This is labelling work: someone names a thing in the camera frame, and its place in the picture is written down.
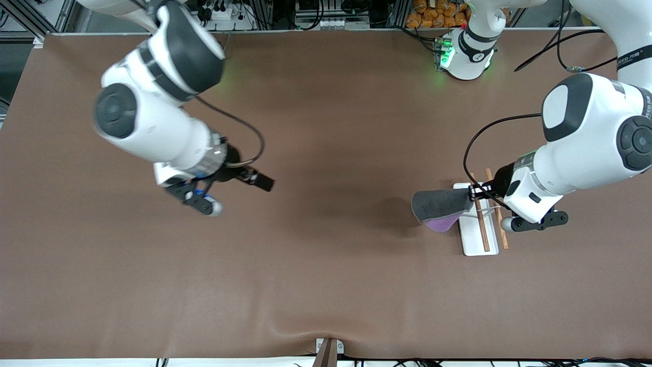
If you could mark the white rack with wooden bars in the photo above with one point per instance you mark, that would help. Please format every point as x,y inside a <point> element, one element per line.
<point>473,239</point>

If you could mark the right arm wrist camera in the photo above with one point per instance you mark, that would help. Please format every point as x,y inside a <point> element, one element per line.
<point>196,201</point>

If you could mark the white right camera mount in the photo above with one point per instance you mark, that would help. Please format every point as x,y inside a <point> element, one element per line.
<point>163,173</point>

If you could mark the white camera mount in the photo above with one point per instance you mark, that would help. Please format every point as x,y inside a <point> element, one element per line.
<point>527,204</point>
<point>163,173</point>

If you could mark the white terminal block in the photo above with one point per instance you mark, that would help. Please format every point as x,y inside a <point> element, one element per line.
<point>336,24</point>

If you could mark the brown table mat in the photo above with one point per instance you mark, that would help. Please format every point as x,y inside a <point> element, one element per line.
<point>326,153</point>

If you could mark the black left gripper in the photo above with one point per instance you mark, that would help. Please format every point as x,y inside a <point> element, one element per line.
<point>501,179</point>

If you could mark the white power strip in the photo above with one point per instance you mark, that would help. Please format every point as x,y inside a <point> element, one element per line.
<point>232,15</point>

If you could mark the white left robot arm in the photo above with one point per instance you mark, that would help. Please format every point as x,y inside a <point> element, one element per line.
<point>586,153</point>

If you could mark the grey and purple towel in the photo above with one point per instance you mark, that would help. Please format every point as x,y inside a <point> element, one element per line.
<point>438,204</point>

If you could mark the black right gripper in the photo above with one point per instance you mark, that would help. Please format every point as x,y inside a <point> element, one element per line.
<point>233,168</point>

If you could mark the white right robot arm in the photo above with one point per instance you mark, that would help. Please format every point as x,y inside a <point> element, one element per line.
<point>153,127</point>

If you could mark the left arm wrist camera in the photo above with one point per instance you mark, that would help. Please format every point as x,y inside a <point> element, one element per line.
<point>540,221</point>

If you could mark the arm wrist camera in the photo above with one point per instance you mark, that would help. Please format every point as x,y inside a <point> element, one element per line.
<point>196,201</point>
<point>540,221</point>

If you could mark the aluminium frame profile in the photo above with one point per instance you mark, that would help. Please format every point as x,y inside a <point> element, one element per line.
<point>63,15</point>

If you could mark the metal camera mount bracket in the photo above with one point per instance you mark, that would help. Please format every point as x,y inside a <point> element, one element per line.
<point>328,354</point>

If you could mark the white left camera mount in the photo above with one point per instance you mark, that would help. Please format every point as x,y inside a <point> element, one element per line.
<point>527,204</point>

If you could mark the pile of orange items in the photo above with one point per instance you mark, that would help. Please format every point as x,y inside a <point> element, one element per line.
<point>433,18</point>

